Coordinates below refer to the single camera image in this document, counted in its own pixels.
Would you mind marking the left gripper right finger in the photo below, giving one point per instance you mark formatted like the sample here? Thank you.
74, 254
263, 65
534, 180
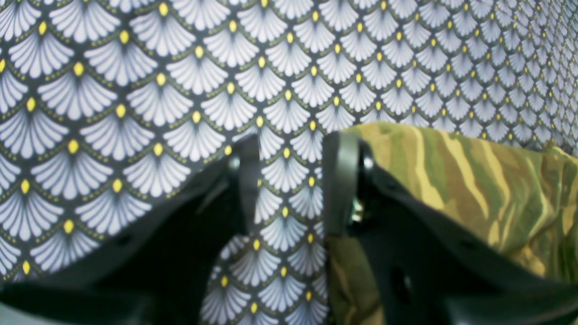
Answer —
427, 269

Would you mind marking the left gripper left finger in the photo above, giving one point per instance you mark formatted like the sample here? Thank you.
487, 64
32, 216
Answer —
155, 272

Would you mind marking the camouflage T-shirt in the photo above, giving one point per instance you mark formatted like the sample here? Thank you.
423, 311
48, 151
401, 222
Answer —
522, 203

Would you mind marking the purple fan-pattern table cloth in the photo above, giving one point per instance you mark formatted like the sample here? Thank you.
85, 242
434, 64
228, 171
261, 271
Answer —
109, 106

